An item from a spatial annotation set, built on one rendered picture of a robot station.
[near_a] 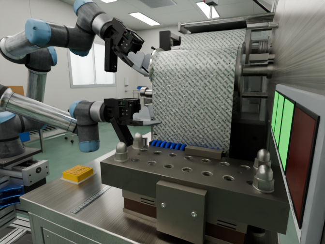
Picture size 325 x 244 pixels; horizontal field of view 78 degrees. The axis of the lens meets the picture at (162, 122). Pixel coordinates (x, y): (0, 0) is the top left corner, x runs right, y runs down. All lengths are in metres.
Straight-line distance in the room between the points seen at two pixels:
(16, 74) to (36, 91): 3.15
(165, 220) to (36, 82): 0.99
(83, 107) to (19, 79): 3.70
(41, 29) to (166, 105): 0.45
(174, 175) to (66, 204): 0.33
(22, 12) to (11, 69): 1.03
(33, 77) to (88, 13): 0.55
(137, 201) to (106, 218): 0.09
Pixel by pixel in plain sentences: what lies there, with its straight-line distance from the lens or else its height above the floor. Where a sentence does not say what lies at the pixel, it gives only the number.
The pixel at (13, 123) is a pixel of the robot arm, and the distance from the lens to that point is 1.34.
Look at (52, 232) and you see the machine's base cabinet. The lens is 0.67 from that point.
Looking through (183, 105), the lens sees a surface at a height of 1.15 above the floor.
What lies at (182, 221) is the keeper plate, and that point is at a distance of 0.44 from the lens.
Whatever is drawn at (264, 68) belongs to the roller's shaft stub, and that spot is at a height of 1.25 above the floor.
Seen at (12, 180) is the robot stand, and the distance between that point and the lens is 1.36.
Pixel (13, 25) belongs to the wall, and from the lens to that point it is 4.53.
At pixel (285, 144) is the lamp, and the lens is 0.19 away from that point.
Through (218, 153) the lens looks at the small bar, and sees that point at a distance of 0.52.
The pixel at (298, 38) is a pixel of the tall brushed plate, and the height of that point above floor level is 1.27.
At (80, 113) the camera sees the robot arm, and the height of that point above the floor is 1.11.
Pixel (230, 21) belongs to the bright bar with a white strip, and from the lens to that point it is 0.89.
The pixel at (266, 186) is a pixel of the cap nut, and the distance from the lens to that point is 0.42.
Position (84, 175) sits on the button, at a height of 0.92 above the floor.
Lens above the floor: 1.23
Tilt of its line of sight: 12 degrees down
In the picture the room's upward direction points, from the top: straight up
